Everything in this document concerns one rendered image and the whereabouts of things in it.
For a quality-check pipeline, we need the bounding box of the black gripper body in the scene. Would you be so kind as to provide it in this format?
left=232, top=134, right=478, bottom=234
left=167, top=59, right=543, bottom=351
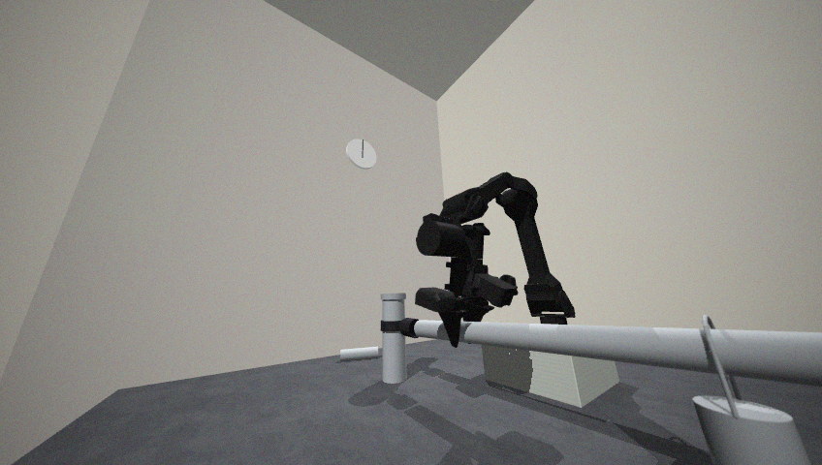
left=415, top=257, right=489, bottom=312

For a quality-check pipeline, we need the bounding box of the grey post with cap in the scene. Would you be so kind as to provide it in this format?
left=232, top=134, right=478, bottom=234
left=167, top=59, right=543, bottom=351
left=381, top=294, right=407, bottom=384

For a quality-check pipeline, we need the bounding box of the long white tapered pole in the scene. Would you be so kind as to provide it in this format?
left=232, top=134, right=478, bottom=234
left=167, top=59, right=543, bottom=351
left=414, top=320, right=822, bottom=387

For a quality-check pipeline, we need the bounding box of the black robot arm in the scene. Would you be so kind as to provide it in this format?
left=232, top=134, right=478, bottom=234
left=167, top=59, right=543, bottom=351
left=416, top=172, right=576, bottom=325

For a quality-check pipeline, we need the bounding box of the white cylinder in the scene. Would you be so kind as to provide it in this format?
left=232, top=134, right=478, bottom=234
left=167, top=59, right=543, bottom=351
left=340, top=347, right=378, bottom=361

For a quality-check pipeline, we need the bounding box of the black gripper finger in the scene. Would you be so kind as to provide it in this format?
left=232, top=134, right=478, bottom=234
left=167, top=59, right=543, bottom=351
left=438, top=309, right=467, bottom=348
left=461, top=301, right=494, bottom=322

